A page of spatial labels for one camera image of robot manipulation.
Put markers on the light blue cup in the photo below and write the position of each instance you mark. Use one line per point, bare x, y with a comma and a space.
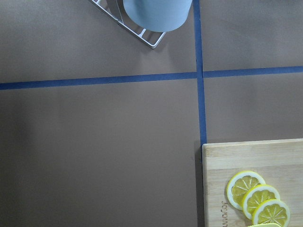
158, 15

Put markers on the lemon slice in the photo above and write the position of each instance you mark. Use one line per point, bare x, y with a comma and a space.
272, 211
257, 195
239, 184

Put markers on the lemon slice middle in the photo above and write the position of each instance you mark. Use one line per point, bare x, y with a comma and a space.
257, 195

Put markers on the bamboo cutting board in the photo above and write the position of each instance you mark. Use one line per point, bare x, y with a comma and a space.
231, 169

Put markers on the yellow-green plastic knife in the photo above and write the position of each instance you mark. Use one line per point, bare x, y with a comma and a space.
265, 225

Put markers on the lemon slice outer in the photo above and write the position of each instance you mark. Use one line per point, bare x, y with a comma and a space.
272, 211

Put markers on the wire cup rack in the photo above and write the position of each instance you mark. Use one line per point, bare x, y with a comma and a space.
114, 9

